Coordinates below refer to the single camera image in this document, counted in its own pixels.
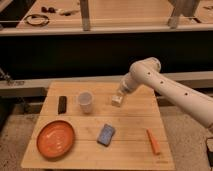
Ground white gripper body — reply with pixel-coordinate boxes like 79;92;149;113
117;75;136;96

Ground small clear bottle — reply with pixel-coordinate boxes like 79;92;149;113
111;95;124;107

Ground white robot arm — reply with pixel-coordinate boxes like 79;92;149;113
118;57;213;132

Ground translucent plastic cup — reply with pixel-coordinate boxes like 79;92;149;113
77;92;93;113

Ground blue sponge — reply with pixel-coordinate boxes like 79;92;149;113
97;124;115;146

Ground orange carrot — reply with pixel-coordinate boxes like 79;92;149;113
146;129;161;155

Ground dark brown block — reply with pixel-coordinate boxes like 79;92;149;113
58;96;67;114

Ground orange plate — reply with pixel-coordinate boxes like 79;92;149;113
36;120;75;159

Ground small dark objects on bench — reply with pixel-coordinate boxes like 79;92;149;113
41;6;56;13

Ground metal clamp at left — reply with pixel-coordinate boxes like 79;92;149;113
0;67;25;86

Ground grey metal post left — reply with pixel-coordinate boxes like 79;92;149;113
80;0;90;31

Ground grey metal post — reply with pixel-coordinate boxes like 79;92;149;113
80;0;90;31
167;0;200;29

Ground grey metal post right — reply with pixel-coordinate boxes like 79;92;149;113
167;0;200;29

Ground black coiled cable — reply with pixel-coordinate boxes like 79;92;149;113
24;13;51;27

